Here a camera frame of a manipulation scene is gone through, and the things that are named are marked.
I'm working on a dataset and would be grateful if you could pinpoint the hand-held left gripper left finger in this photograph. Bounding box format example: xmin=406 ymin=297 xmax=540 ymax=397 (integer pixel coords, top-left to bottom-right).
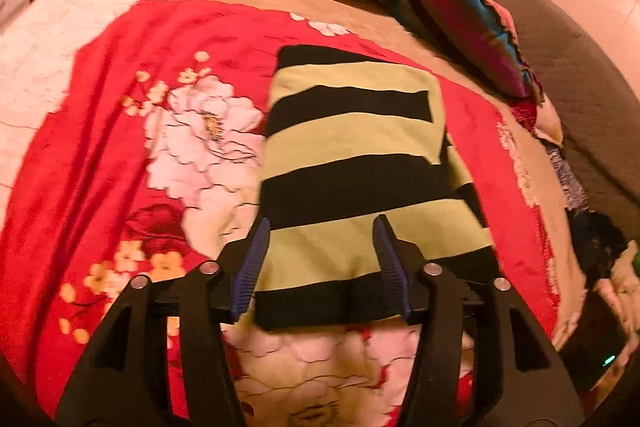
xmin=55 ymin=217 xmax=272 ymax=427

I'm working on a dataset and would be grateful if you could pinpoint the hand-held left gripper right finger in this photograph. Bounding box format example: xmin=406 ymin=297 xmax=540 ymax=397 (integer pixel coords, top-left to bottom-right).
xmin=372 ymin=214 xmax=586 ymax=427

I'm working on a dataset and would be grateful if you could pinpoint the black and green striped garment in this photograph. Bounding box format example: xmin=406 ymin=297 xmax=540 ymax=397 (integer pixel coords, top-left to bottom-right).
xmin=254 ymin=44 xmax=503 ymax=332

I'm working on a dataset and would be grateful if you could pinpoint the person's right hand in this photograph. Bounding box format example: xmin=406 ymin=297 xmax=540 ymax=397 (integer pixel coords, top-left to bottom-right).
xmin=592 ymin=254 xmax=640 ymax=338

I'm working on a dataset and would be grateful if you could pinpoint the patterned cloth heap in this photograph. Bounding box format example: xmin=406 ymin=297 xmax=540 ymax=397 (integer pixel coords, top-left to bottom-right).
xmin=510 ymin=92 xmax=591 ymax=212

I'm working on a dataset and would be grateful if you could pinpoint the red floral blanket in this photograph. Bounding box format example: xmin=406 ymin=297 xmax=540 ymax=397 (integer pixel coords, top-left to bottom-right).
xmin=0 ymin=0 xmax=561 ymax=427

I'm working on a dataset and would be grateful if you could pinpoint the blue and magenta cushion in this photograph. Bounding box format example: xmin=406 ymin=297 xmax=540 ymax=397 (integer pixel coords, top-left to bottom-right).
xmin=415 ymin=0 xmax=543 ymax=100

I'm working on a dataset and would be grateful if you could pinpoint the bed with beige sheet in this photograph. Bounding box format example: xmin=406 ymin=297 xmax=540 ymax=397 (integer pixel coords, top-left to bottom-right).
xmin=70 ymin=0 xmax=588 ymax=348

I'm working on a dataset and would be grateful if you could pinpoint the grey quilted headboard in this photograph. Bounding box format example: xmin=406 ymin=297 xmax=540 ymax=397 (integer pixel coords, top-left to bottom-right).
xmin=467 ymin=0 xmax=640 ymax=248

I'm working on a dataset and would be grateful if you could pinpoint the white fluffy blanket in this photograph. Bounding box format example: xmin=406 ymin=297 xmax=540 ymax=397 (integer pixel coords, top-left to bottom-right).
xmin=0 ymin=0 xmax=208 ymax=218

